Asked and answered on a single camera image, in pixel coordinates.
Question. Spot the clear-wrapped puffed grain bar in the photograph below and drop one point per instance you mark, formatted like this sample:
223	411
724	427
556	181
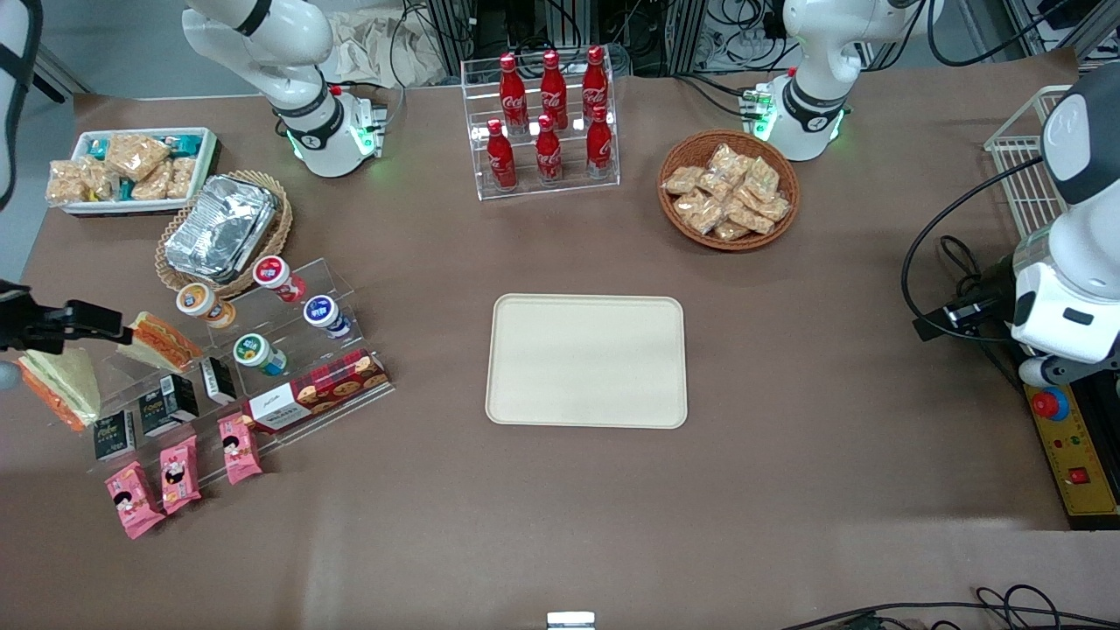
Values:
153	184
66	182
181	178
136	156
101	179

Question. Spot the wrapped triangle sandwich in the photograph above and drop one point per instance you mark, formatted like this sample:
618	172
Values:
66	385
162	343

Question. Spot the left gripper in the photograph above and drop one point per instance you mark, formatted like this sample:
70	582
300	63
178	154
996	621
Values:
987	297

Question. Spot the teal snack packet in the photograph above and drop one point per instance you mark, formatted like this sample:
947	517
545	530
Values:
98	149
186	145

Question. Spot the small black carton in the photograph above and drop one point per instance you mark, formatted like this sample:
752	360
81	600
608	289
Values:
219	381
169	405
115	436

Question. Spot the clear acrylic stepped display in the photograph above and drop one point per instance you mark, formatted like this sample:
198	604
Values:
337	280

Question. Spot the beige plastic tray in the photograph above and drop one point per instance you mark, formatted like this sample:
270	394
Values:
586	360

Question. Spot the crumpled clear plastic sheet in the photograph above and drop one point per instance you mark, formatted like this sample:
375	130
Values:
376	48

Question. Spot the green-lid yogurt cup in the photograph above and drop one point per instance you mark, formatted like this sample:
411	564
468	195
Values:
257	353

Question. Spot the clear acrylic bottle rack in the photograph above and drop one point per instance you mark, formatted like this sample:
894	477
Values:
525	194

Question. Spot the red-lid yogurt cup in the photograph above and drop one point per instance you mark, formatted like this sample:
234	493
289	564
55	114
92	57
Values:
278	277

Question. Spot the stacked aluminium foil containers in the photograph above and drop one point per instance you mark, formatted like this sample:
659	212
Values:
219	226

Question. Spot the pink snack packet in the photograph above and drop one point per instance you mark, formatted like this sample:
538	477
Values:
134	500
179	474
239	449

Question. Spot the orange-lid yogurt cup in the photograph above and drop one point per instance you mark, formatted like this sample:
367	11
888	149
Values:
203	304

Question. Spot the clear-wrapped rice cracker packet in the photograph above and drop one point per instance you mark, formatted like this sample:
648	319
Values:
724	159
722	188
751	219
697	213
731	231
761	179
773	208
682	180

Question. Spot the white rectangular snack bin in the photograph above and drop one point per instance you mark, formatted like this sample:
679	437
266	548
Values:
149	207

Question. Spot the round wicker snack basket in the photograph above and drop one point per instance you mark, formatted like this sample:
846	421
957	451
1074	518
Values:
678	223

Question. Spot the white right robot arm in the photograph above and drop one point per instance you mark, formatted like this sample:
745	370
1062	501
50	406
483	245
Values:
297	52

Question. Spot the yellow-faced black control box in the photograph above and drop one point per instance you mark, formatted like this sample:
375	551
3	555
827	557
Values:
1085	499

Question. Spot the oval wicker basket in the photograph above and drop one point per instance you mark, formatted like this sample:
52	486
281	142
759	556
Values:
267	254

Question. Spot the blue-lid yogurt cup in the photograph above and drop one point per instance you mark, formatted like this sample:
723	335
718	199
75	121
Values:
326	316

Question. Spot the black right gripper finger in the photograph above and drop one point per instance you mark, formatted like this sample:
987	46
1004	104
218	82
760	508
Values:
87	320

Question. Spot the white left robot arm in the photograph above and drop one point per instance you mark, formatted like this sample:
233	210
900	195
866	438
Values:
831	52

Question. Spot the red cola bottle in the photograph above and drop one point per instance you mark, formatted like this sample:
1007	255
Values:
501	162
513	92
595	83
553	87
549	156
599	144

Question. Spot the aluminium profile frame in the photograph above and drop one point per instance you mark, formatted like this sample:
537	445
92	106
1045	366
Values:
665	35

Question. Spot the red emergency stop button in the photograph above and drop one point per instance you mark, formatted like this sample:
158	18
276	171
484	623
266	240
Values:
1049	404

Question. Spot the red tartan cookie box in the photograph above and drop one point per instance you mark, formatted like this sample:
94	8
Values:
315	394

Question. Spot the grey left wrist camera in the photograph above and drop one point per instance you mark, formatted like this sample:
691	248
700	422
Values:
1063	370

